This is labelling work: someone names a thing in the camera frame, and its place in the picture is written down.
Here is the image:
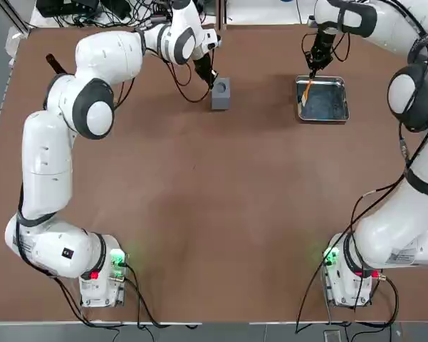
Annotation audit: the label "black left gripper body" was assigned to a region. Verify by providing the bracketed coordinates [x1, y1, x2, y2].
[193, 55, 214, 80]

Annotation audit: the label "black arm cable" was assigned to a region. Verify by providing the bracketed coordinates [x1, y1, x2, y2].
[295, 0, 428, 334]
[16, 30, 216, 282]

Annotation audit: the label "dark brown glass bottle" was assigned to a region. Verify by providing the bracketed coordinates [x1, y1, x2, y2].
[45, 53, 68, 76]

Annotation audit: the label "orange handled paint brush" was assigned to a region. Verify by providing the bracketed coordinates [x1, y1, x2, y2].
[300, 78, 314, 106]

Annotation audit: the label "black base cable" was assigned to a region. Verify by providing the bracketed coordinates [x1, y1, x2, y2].
[327, 276, 400, 327]
[55, 263, 202, 329]

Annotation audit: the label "black left base cable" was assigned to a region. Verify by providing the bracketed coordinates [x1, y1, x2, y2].
[55, 263, 202, 329]

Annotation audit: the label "shiny metal tray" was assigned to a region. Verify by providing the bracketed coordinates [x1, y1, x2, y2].
[294, 74, 351, 124]

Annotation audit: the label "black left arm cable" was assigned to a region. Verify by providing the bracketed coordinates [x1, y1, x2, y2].
[16, 30, 216, 282]

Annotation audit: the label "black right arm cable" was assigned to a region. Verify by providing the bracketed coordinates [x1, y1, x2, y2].
[295, 0, 428, 334]

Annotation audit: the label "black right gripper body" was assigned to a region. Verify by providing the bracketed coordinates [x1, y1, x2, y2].
[306, 35, 334, 71]

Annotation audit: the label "aluminium camera post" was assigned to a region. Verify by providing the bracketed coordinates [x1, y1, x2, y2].
[216, 0, 228, 26]

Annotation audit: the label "tangled black desk cables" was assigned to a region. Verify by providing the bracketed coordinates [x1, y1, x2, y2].
[28, 0, 175, 28]

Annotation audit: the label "black right base cable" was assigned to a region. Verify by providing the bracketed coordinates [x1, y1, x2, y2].
[327, 276, 400, 327]

